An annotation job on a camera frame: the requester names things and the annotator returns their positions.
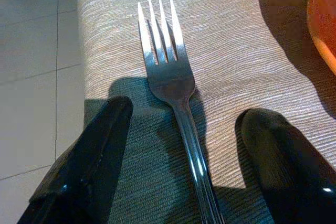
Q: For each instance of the silver metal fork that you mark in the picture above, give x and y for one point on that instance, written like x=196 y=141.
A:
x=170 y=82

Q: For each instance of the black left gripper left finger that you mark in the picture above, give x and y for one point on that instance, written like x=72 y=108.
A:
x=84 y=161

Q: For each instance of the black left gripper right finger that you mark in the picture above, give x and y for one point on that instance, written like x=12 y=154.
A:
x=291 y=171

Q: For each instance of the orange plate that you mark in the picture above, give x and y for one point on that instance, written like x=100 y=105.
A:
x=323 y=19

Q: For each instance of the beige woven placemat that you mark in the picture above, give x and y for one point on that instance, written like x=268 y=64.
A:
x=228 y=51

